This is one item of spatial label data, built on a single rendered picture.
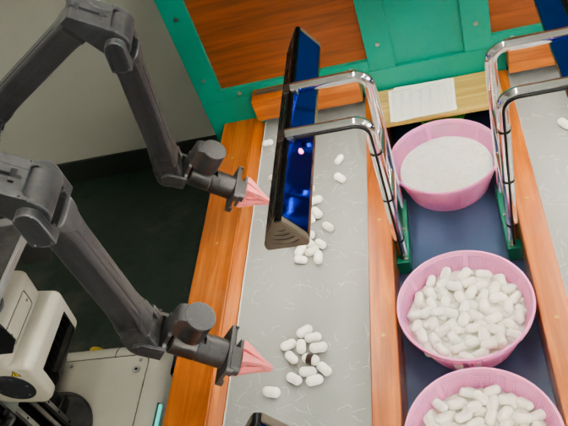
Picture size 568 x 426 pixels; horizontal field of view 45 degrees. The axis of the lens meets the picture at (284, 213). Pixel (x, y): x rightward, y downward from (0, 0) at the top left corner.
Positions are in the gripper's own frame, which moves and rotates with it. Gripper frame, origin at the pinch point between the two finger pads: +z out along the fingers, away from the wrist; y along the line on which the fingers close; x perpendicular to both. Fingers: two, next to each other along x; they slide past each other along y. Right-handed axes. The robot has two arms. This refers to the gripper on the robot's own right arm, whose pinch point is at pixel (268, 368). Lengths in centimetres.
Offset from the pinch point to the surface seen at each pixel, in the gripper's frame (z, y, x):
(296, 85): -12, 47, -31
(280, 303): 3.7, 21.0, 6.6
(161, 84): -34, 169, 77
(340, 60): 5, 89, -15
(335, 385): 13.8, -0.5, -1.8
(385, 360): 19.8, 2.6, -10.4
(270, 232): -11.8, 9.5, -25.6
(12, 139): -88, 169, 141
